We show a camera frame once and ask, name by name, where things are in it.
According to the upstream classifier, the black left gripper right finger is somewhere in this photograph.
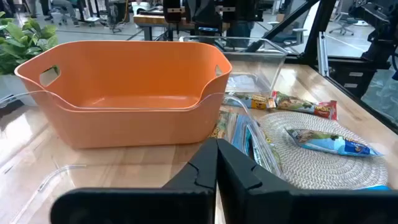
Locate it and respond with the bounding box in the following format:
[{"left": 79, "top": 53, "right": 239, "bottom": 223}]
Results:
[{"left": 217, "top": 139, "right": 398, "bottom": 224}]

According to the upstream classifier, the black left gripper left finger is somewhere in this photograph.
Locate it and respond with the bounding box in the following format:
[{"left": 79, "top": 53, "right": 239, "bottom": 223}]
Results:
[{"left": 50, "top": 138, "right": 218, "bottom": 224}]

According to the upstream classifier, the green and blue granola bar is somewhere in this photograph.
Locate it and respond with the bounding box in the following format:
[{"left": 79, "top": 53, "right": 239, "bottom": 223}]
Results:
[{"left": 285, "top": 128, "right": 384, "bottom": 157}]

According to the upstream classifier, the green red granola bar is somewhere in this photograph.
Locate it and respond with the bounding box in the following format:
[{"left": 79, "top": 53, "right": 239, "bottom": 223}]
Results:
[{"left": 271, "top": 90, "right": 339, "bottom": 121}]

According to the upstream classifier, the clear plastic bin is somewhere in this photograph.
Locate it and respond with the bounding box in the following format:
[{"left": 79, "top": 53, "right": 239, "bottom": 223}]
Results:
[{"left": 179, "top": 35, "right": 289, "bottom": 96}]

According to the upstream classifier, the round woven beige mat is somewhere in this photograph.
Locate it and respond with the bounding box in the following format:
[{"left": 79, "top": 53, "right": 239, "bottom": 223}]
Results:
[{"left": 257, "top": 111, "right": 389, "bottom": 191}]

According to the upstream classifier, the orange plastic bin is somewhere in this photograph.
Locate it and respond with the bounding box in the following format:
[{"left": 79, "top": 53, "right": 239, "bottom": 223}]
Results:
[{"left": 14, "top": 40, "right": 233, "bottom": 149}]

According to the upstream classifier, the grey office chair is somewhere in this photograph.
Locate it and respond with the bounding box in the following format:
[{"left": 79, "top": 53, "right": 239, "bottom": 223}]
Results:
[
  {"left": 266, "top": 20, "right": 308, "bottom": 48},
  {"left": 328, "top": 12, "right": 359, "bottom": 37}
]

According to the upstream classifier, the wooden desk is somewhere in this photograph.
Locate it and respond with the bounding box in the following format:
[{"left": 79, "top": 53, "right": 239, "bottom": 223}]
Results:
[{"left": 132, "top": 14, "right": 231, "bottom": 42}]

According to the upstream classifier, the black jointed equipment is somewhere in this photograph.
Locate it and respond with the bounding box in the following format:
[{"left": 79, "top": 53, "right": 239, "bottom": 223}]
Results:
[{"left": 348, "top": 0, "right": 398, "bottom": 82}]

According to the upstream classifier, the green potted plant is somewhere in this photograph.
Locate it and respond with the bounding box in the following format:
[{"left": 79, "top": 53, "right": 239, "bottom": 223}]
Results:
[{"left": 0, "top": 11, "right": 59, "bottom": 94}]

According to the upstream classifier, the person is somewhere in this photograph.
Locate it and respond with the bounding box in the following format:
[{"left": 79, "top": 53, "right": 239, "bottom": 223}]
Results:
[
  {"left": 51, "top": 0, "right": 81, "bottom": 27},
  {"left": 29, "top": 0, "right": 53, "bottom": 21}
]

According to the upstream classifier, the black aluminium frame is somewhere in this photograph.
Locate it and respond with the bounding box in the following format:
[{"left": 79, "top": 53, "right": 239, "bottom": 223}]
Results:
[{"left": 245, "top": 0, "right": 398, "bottom": 134}]

